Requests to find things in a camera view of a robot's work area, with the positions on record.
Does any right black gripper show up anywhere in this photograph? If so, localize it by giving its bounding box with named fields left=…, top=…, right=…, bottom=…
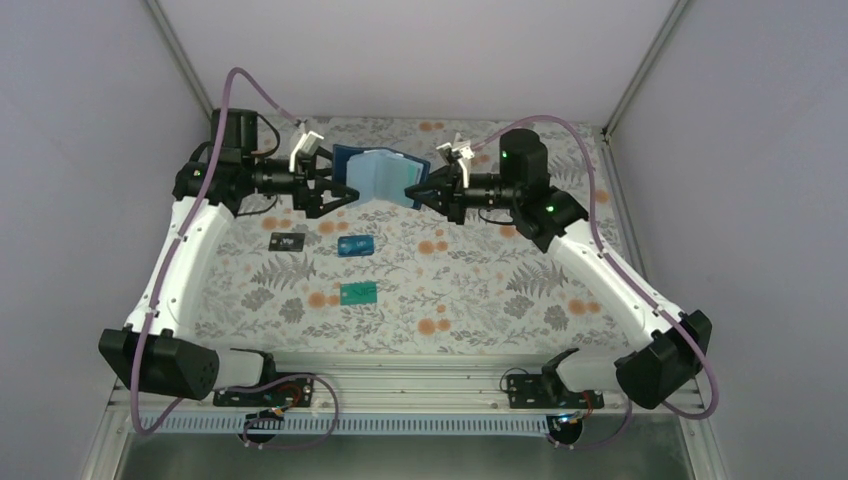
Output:
left=404, top=164, right=520, bottom=225

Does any blue card holder wallet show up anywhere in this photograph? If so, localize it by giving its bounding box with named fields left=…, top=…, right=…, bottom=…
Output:
left=332, top=144, right=431, bottom=210

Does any black credit card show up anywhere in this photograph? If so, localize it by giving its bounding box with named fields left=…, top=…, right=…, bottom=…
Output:
left=268, top=232, right=306, bottom=252

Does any green credit card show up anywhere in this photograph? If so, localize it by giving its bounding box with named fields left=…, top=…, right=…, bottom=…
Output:
left=339, top=281, right=378, bottom=306

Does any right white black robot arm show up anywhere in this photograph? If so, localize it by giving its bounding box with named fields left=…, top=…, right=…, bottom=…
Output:
left=405, top=129, right=712, bottom=409

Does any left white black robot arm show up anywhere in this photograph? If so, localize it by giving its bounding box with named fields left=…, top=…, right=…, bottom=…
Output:
left=98, top=109, right=359, bottom=405

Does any floral patterned table mat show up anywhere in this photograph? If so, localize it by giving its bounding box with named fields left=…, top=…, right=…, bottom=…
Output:
left=150, top=113, right=654, bottom=356

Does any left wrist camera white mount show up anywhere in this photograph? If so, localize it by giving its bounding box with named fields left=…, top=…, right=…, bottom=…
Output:
left=289, top=120, right=324, bottom=173

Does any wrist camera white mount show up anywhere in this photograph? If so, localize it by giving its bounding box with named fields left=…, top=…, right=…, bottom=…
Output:
left=436, top=133, right=475, bottom=188
left=289, top=120, right=324, bottom=173

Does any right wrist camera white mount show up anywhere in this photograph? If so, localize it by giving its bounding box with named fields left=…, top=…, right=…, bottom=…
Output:
left=436, top=133, right=475, bottom=188

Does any aluminium rail frame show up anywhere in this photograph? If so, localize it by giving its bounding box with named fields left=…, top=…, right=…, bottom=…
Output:
left=109, top=349, right=705, bottom=415

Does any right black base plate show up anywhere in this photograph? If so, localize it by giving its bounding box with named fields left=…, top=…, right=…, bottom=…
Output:
left=502, top=373, right=605, bottom=410

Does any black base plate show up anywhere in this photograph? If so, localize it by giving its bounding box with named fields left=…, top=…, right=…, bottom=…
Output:
left=213, top=373, right=315, bottom=409
left=502, top=373, right=605, bottom=410

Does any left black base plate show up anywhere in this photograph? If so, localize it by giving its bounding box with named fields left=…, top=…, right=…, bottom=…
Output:
left=213, top=373, right=315, bottom=409

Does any grey slotted cable duct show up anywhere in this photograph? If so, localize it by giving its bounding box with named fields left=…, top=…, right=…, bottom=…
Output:
left=157, top=412, right=548, bottom=437

